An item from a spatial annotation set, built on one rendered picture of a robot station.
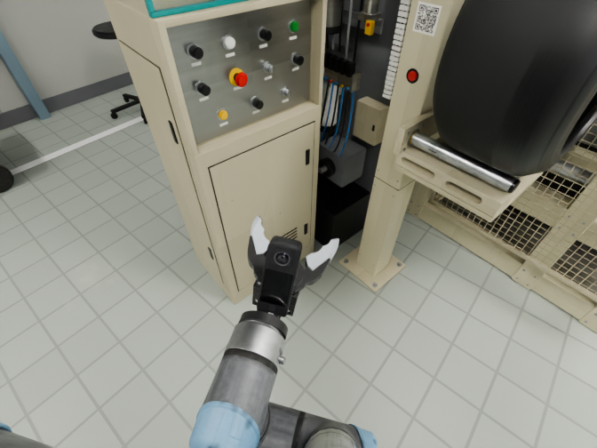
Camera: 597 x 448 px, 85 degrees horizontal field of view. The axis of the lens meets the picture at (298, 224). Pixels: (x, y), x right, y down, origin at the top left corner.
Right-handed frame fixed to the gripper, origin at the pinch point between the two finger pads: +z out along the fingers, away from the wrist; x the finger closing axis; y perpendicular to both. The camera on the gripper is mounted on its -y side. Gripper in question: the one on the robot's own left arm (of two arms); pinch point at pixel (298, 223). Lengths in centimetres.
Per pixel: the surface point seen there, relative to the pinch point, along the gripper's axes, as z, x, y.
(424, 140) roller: 60, 28, 11
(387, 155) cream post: 75, 21, 29
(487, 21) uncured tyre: 43, 25, -27
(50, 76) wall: 198, -272, 116
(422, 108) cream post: 70, 25, 6
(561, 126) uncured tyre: 33, 46, -14
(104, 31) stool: 197, -199, 63
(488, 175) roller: 47, 46, 9
